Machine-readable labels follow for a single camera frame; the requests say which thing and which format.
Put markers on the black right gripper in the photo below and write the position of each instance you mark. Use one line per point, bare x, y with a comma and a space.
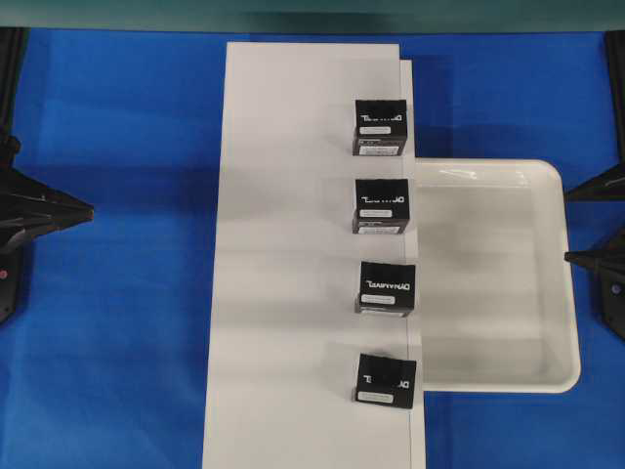
606, 264

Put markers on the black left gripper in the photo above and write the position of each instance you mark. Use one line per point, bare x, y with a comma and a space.
26, 195

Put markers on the black Dynamixel box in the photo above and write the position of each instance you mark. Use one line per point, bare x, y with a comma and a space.
385, 381

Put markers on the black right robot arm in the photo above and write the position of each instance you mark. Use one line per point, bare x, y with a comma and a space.
614, 52

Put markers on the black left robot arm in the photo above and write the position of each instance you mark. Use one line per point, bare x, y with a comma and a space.
13, 45

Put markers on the white plastic tray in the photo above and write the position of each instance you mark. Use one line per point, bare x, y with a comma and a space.
496, 294

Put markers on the black box top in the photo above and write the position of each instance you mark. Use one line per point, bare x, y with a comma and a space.
380, 127

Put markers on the white base board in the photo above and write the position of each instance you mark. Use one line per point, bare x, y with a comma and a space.
285, 337

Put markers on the blue table cloth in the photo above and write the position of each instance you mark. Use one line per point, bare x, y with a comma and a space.
103, 365

